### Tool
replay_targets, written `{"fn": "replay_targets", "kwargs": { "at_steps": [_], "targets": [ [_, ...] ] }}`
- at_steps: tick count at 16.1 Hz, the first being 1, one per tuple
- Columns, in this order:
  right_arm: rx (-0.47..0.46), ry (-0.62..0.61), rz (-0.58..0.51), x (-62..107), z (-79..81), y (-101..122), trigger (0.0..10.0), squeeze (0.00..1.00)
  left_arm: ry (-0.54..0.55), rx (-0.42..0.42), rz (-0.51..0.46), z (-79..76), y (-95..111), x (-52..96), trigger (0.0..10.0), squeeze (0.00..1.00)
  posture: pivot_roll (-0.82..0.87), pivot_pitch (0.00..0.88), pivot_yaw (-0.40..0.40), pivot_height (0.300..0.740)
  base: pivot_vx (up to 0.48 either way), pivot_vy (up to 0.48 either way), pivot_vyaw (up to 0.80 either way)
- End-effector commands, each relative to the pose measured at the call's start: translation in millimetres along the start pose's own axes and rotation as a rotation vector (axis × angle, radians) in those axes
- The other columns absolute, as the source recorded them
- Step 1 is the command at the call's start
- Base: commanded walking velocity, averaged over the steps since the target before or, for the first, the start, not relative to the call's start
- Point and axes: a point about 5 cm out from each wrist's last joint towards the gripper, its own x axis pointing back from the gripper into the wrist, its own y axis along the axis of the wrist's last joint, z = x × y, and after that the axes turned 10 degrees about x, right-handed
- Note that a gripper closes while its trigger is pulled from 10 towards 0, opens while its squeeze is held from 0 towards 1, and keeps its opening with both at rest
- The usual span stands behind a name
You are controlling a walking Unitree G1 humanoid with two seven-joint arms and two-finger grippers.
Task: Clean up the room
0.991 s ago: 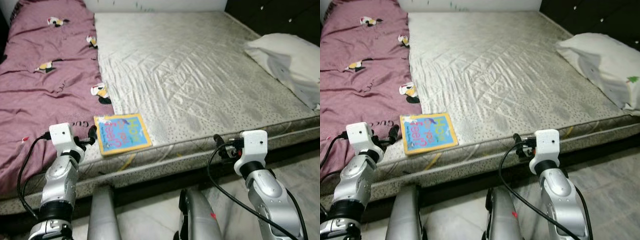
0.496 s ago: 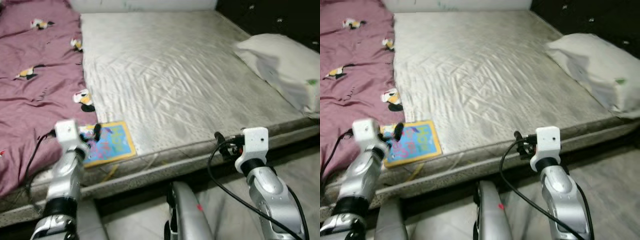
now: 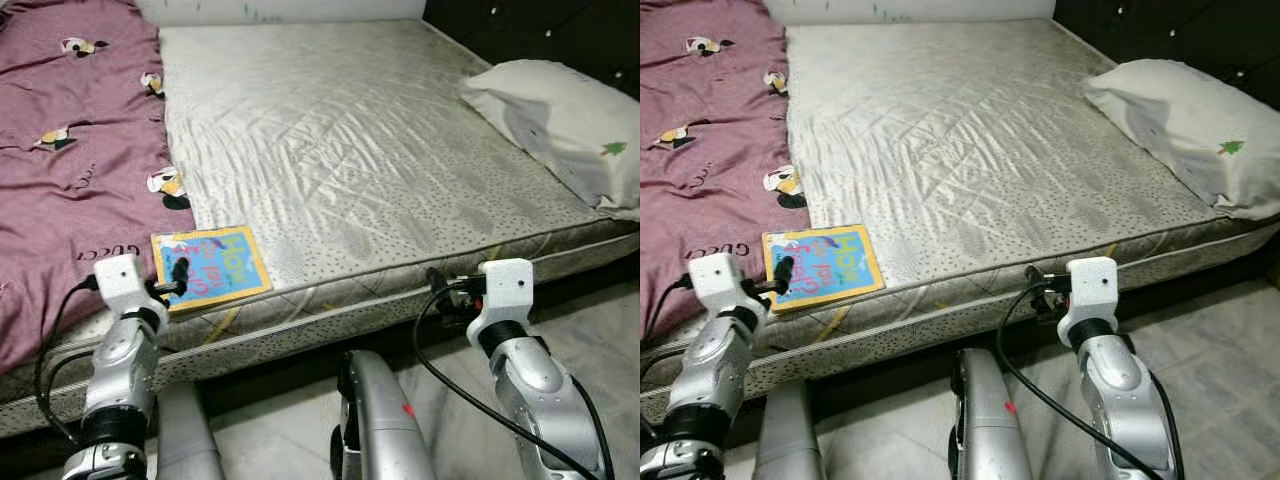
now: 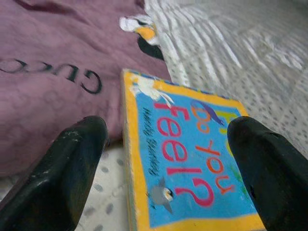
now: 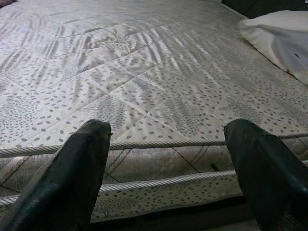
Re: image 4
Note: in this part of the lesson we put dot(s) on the colourful children's board book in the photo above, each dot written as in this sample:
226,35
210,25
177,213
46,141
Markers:
187,156

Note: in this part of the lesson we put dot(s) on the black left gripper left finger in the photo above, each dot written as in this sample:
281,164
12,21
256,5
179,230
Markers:
60,173

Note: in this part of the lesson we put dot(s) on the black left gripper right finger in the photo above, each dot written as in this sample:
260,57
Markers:
272,178

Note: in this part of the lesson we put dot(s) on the white quilted mattress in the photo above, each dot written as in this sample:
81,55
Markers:
240,60

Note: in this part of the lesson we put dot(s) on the purple printed blanket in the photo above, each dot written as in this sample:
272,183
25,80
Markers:
48,48

